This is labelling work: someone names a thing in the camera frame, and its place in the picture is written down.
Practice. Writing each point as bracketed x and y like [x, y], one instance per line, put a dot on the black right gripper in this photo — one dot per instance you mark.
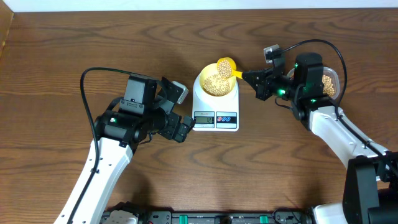
[262, 86]

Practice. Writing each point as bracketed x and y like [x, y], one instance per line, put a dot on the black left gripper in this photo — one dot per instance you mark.
[168, 130]

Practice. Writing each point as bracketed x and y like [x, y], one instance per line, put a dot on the yellow measuring scoop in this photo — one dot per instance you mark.
[235, 73]

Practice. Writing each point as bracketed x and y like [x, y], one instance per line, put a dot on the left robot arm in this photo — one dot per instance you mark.
[129, 121]

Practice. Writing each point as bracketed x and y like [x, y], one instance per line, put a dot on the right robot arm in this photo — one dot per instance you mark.
[370, 194]

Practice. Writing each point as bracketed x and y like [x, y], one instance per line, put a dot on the white digital kitchen scale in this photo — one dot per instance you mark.
[215, 113]

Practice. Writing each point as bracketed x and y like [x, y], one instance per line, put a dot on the soybeans in scoop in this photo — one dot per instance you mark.
[224, 69]

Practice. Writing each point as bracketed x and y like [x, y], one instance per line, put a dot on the soybeans in bowl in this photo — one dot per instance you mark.
[215, 85]

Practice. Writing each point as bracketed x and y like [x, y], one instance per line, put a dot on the yellow plastic bowl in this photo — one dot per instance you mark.
[211, 70]

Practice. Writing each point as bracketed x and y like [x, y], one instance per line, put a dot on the soybeans pile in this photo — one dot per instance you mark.
[330, 85]

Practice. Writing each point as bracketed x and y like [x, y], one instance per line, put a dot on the clear plastic container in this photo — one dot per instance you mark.
[319, 83]

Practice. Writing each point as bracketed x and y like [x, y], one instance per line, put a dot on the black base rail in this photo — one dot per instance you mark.
[127, 212]

